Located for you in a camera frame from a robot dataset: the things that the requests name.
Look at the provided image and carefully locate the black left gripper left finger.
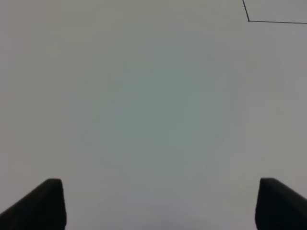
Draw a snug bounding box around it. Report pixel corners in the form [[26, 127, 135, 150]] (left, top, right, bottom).
[[0, 178, 67, 230]]

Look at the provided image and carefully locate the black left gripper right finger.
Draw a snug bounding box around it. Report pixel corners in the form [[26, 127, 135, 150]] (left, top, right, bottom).
[[255, 178, 307, 230]]

